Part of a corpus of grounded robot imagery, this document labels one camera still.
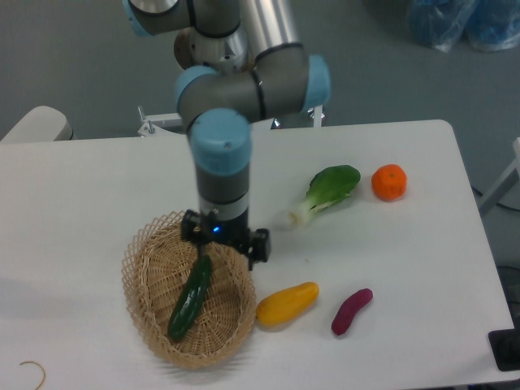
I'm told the tan rubber band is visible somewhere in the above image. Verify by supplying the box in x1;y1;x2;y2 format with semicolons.
19;360;47;388

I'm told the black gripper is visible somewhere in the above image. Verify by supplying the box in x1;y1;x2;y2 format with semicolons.
180;210;271;271

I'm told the white chair armrest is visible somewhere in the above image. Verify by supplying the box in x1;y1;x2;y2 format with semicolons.
1;106;76;144

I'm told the purple sweet potato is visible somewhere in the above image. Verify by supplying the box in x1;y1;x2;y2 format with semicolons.
331;288;373;336

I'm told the yellow squash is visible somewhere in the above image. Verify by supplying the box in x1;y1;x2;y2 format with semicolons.
256;282;320;327

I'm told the green bok choy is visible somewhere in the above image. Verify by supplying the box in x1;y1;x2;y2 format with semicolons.
288;165;361;227

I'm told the orange tangerine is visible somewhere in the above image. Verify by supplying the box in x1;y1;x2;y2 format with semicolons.
370;164;407;202

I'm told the white metal base frame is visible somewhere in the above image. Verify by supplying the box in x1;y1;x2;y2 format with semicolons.
137;105;327;137

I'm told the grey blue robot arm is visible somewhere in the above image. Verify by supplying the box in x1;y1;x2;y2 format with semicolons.
123;1;332;264

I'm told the white furniture leg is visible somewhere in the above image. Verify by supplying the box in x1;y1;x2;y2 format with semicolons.
478;137;519;217

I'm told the woven wicker basket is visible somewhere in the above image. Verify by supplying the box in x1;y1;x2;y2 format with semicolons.
122;211;256;369

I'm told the blue plastic bag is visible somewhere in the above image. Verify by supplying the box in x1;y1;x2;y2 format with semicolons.
405;1;519;53

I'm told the black device at table edge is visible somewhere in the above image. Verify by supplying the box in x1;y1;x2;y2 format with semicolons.
488;329;519;372

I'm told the dark green cucumber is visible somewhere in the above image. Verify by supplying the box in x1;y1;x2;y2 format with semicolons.
167;254;212;342

